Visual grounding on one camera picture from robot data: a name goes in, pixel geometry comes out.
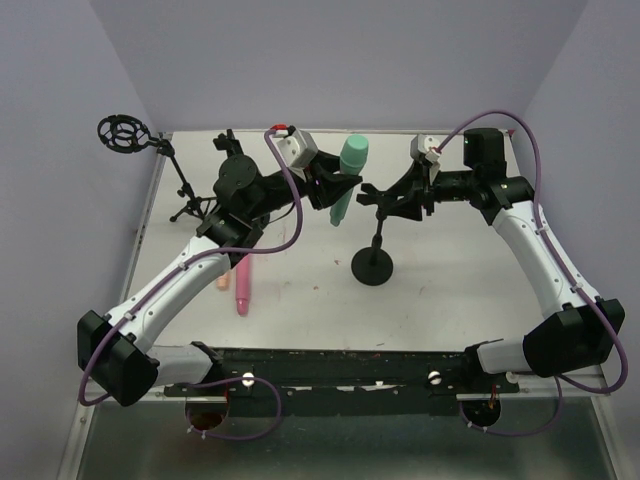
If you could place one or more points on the mint green toy microphone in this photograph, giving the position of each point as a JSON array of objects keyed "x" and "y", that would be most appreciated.
[{"x": 353, "y": 157}]

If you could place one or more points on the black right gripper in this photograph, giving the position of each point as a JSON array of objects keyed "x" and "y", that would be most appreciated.
[{"x": 425, "y": 188}]

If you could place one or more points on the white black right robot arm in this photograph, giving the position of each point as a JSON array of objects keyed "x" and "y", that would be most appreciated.
[{"x": 579, "y": 328}]

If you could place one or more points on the black robot base mounting bar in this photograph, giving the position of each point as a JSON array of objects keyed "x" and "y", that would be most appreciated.
[{"x": 254, "y": 382}]

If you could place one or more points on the black round-base clamp stand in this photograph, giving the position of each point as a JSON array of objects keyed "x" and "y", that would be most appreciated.
[{"x": 227, "y": 142}]

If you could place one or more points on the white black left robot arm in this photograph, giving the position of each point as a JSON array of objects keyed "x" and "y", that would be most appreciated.
[{"x": 117, "y": 350}]

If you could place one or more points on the beige toy microphone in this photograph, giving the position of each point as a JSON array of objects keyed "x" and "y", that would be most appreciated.
[{"x": 223, "y": 282}]

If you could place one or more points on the aluminium extrusion rail frame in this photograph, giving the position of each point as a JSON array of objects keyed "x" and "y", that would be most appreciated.
[{"x": 455, "y": 283}]

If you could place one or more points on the pink toy microphone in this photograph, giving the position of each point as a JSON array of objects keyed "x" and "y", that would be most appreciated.
[{"x": 243, "y": 286}]

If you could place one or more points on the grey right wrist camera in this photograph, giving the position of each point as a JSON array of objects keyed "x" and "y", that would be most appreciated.
[{"x": 423, "y": 148}]

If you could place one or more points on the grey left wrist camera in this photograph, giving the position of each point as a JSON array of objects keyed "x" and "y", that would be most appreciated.
[{"x": 296, "y": 146}]

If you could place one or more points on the black round-base clip mic stand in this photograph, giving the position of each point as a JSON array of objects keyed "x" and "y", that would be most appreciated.
[{"x": 372, "y": 265}]

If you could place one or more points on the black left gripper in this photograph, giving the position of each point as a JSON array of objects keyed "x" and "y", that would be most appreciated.
[{"x": 316, "y": 185}]

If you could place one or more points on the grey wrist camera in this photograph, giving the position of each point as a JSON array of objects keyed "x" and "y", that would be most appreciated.
[
  {"x": 296, "y": 146},
  {"x": 423, "y": 148}
]

